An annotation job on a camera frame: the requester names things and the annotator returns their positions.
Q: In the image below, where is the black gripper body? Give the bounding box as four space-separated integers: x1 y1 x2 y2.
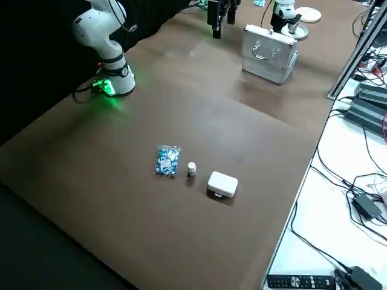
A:
270 11 284 32

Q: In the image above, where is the silver aluminium medical kit case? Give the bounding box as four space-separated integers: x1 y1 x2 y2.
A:
241 24 300 85

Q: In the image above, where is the gray round plate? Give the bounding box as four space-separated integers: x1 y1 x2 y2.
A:
281 24 309 40

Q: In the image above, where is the black power brick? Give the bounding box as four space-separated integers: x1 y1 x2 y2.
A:
344 98 387 137
353 83 387 105

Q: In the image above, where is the white plastic pill box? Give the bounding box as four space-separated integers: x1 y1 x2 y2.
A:
207 171 239 199

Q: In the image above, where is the black laptop power adapter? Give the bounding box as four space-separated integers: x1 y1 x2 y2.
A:
353 193 382 220

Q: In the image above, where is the black remote control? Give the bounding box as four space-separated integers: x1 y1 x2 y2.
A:
267 274 336 290

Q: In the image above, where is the aluminium camera post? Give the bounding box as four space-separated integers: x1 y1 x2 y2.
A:
326 0 387 99

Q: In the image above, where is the black desk cable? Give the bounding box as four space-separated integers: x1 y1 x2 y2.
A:
290 202 351 272

